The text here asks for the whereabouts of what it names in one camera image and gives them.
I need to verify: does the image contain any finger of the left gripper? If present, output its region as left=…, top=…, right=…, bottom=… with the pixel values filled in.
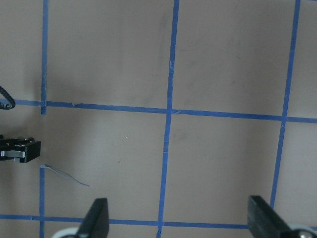
left=0, top=135, right=41, bottom=163

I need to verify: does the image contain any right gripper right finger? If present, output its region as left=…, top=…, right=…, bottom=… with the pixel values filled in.
left=247, top=195, right=317, bottom=238

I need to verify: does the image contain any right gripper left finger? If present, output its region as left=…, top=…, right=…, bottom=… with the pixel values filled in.
left=53, top=197, right=110, bottom=238

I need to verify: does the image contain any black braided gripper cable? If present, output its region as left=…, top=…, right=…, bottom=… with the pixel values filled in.
left=0, top=85, right=16, bottom=110

